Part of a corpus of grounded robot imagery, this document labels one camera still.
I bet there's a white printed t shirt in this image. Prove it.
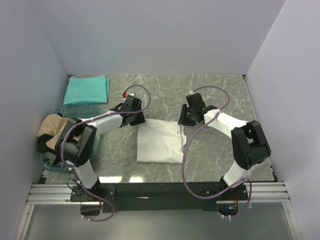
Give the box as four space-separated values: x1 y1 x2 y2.
136 118 187 164

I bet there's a beige t shirt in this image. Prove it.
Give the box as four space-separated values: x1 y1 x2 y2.
37 113 70 150

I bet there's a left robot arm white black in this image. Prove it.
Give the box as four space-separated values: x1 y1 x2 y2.
55 94 146 201

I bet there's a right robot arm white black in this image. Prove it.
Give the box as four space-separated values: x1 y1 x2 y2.
178 92 271 200

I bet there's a folded teal t shirt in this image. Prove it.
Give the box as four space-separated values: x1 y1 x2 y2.
63 75 110 105

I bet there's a clear blue plastic bin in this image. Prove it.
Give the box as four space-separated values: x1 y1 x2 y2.
39 104 101 173

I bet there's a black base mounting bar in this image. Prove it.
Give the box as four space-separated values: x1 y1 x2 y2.
70 181 248 216

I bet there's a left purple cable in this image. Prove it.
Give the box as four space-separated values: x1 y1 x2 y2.
59 84 152 223

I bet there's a purple cable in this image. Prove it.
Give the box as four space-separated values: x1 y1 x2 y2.
181 85 253 219
59 84 152 223

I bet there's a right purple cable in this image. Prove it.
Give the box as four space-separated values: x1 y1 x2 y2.
181 85 253 219

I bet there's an aluminium rail frame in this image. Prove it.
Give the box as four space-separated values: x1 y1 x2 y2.
15 182 302 240

